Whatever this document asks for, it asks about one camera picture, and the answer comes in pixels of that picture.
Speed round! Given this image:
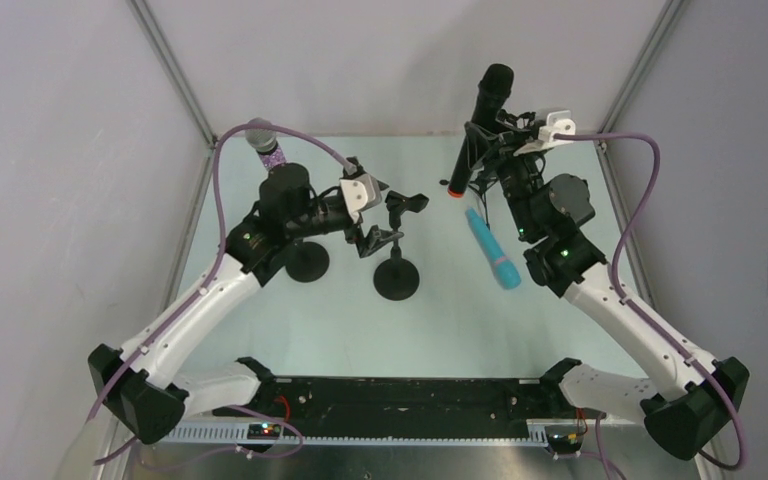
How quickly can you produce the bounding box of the black fork clip stand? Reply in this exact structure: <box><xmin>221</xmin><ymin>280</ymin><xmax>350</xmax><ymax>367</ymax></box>
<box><xmin>373</xmin><ymin>191</ymin><xmax>429</xmax><ymax>301</ymax></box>

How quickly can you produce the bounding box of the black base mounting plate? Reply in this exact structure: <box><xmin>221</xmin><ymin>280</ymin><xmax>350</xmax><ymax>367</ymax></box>
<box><xmin>243</xmin><ymin>377</ymin><xmax>576</xmax><ymax>440</ymax></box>

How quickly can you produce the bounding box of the left controller board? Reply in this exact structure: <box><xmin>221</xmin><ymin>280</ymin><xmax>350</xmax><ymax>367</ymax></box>
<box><xmin>246</xmin><ymin>422</ymin><xmax>283</xmax><ymax>441</ymax></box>

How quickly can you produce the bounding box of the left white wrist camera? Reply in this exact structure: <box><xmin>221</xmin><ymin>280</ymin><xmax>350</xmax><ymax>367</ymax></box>
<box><xmin>339</xmin><ymin>173</ymin><xmax>383</xmax><ymax>224</ymax></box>

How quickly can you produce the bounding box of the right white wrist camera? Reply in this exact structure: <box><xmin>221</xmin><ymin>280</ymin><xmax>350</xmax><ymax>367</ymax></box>
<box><xmin>513</xmin><ymin>109</ymin><xmax>577</xmax><ymax>156</ymax></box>

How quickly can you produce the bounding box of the white slotted cable duct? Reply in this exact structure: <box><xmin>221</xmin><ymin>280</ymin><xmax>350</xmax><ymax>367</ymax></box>
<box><xmin>158</xmin><ymin>422</ymin><xmax>551</xmax><ymax>446</ymax></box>

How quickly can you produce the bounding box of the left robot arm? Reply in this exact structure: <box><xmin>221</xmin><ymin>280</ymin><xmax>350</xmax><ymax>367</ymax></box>
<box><xmin>88</xmin><ymin>158</ymin><xmax>400</xmax><ymax>445</ymax></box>

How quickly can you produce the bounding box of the black ring clip stand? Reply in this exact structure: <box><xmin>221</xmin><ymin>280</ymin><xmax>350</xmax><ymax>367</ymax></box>
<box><xmin>285</xmin><ymin>241</ymin><xmax>330</xmax><ymax>283</ymax></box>

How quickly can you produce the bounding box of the controller board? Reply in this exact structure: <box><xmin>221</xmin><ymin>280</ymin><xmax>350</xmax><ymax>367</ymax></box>
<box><xmin>546</xmin><ymin>432</ymin><xmax>586</xmax><ymax>456</ymax></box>
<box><xmin>246</xmin><ymin>422</ymin><xmax>283</xmax><ymax>441</ymax></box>

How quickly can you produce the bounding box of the black microphone orange end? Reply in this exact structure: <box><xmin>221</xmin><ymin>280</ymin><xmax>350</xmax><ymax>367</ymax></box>
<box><xmin>448</xmin><ymin>63</ymin><xmax>514</xmax><ymax>198</ymax></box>

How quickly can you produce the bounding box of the blue microphone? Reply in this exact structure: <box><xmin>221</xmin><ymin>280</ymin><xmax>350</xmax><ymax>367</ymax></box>
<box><xmin>465</xmin><ymin>208</ymin><xmax>522</xmax><ymax>290</ymax></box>

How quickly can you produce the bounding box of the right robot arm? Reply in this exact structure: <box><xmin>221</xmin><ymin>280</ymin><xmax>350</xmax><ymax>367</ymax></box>
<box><xmin>449</xmin><ymin>111</ymin><xmax>749</xmax><ymax>460</ymax></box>

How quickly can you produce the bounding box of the purple glitter microphone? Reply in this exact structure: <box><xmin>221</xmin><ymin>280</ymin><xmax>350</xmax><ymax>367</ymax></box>
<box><xmin>244</xmin><ymin>128</ymin><xmax>287</xmax><ymax>171</ymax></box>

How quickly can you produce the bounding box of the right controller board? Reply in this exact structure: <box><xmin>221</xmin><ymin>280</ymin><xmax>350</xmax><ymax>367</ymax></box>
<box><xmin>546</xmin><ymin>432</ymin><xmax>586</xmax><ymax>456</ymax></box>

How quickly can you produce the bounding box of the black tripod shock mount stand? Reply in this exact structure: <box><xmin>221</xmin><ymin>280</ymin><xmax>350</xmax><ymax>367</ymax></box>
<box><xmin>439</xmin><ymin>152</ymin><xmax>547</xmax><ymax>227</ymax></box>

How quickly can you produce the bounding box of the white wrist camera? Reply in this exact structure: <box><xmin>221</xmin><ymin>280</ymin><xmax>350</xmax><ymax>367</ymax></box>
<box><xmin>339</xmin><ymin>173</ymin><xmax>383</xmax><ymax>224</ymax></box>
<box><xmin>513</xmin><ymin>109</ymin><xmax>577</xmax><ymax>156</ymax></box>

